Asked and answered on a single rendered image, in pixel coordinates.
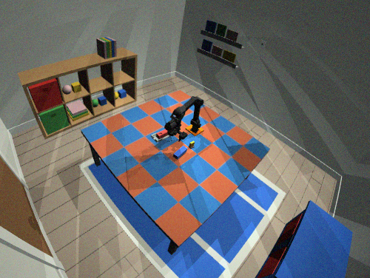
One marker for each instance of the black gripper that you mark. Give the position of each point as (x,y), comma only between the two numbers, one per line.
(182,135)

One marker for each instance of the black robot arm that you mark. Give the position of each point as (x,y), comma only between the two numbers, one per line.
(179,113)

